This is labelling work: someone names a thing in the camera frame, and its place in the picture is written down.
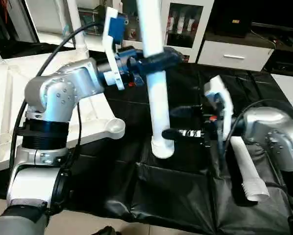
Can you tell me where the black work mat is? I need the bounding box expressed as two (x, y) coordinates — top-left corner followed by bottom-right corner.
(0, 42), (293, 235)

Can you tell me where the white plastic table top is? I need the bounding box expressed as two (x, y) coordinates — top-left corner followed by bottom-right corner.
(0, 49), (126, 180)

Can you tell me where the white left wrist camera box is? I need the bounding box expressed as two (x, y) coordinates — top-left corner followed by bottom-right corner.
(101, 7), (128, 92)

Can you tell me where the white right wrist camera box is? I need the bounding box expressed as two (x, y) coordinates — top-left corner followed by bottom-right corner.
(203, 74), (234, 143)

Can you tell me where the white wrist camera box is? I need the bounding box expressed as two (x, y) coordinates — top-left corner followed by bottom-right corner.
(203, 74), (234, 143)
(101, 7), (128, 92)

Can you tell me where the white drawer cabinet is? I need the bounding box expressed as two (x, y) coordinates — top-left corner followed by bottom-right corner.
(208, 0), (293, 75)

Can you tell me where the blue frame trolley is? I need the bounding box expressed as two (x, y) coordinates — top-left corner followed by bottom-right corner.
(62, 0), (108, 39)

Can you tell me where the white glass door cabinet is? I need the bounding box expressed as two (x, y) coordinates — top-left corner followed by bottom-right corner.
(118, 0), (215, 64)

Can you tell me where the white drawer unit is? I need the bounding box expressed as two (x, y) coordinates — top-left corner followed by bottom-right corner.
(197, 40), (274, 72)

